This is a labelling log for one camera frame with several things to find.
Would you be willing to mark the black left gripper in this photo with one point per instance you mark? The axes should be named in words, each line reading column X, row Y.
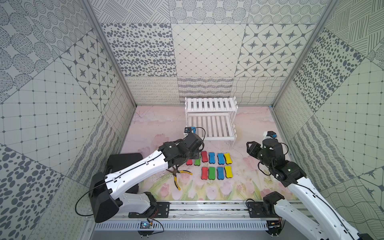
column 195, row 147

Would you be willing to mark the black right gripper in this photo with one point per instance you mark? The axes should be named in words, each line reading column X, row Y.
column 254, row 147

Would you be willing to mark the green eraser top shelf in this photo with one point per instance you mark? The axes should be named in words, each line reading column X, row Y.
column 197, row 162

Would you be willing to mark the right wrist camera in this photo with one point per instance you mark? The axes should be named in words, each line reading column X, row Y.
column 271, row 134

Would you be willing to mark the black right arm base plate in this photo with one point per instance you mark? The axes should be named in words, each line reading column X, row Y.
column 258, row 210

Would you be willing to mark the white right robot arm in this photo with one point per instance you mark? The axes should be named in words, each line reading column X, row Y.
column 326, row 223

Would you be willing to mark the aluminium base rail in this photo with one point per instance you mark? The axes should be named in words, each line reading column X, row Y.
column 200, row 215

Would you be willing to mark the green eraser shelf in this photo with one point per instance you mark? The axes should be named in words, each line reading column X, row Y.
column 197, row 162
column 212, row 173

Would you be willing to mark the blue eraser top shelf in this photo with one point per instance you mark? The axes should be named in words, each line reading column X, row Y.
column 221, row 159
column 212, row 159

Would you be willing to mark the red eraser top shelf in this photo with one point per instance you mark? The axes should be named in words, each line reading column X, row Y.
column 189, row 162
column 204, row 156

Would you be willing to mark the white slatted two-tier shelf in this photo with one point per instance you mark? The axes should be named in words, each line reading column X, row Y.
column 213, row 118

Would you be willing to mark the yellow eraser shelf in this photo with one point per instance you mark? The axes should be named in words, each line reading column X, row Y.
column 228, row 172
column 228, row 158

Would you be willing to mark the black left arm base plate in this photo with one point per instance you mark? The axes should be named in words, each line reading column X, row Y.
column 160, row 210

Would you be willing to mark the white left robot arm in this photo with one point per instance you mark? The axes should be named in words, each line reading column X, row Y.
column 108, row 193

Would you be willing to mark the yellow eraser top shelf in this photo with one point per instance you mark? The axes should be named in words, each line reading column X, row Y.
column 228, row 158

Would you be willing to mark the red eraser shelf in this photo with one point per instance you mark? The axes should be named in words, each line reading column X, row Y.
column 205, row 173
column 189, row 162
column 204, row 156

